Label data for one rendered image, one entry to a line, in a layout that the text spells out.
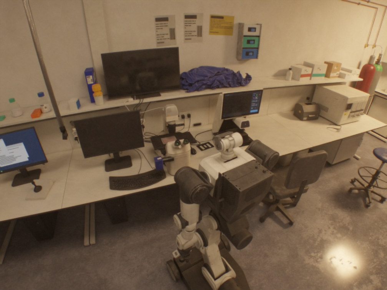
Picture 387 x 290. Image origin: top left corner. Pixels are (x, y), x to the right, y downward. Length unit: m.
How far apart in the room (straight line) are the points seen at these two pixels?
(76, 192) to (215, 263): 1.25
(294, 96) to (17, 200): 3.45
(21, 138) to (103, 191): 0.82
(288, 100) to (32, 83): 3.13
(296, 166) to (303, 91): 1.72
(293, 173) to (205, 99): 1.26
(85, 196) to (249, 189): 1.35
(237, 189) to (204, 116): 1.80
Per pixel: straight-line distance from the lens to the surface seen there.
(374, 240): 3.01
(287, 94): 3.21
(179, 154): 1.71
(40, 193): 2.04
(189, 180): 0.87
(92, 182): 1.96
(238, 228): 1.18
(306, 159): 1.95
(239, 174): 0.92
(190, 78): 2.21
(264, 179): 0.93
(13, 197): 2.22
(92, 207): 2.76
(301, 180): 2.11
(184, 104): 2.41
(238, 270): 2.00
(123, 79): 2.07
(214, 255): 1.73
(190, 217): 1.03
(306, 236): 2.60
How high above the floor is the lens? 1.96
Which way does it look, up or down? 33 degrees down
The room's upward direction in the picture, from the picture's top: straight up
